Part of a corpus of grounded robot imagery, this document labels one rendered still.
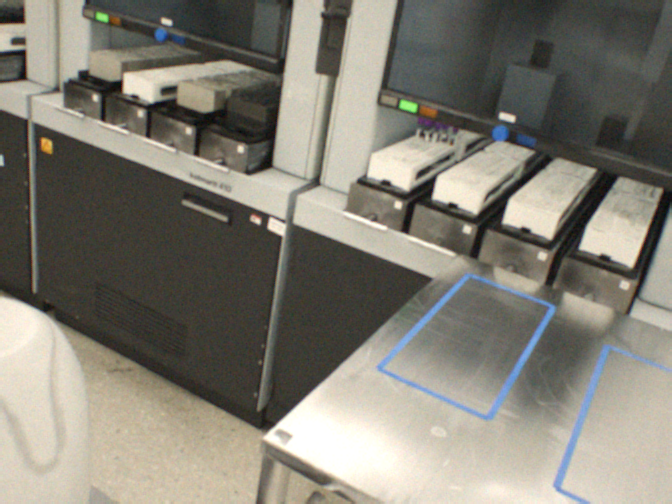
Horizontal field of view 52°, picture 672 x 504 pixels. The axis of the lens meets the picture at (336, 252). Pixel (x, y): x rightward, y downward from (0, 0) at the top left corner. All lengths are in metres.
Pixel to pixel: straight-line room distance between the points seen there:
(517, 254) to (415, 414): 0.64
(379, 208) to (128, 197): 0.73
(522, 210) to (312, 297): 0.53
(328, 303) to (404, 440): 0.87
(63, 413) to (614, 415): 0.62
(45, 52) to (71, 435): 1.64
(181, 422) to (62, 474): 1.39
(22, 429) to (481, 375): 0.54
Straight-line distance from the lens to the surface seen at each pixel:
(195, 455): 1.88
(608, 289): 1.35
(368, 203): 1.44
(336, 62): 0.88
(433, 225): 1.40
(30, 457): 0.58
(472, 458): 0.75
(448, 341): 0.92
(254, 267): 1.66
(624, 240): 1.35
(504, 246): 1.36
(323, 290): 1.57
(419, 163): 1.47
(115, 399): 2.05
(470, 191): 1.39
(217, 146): 1.63
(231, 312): 1.76
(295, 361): 1.70
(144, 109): 1.76
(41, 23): 2.13
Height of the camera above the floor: 1.29
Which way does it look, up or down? 25 degrees down
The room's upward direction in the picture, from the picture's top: 11 degrees clockwise
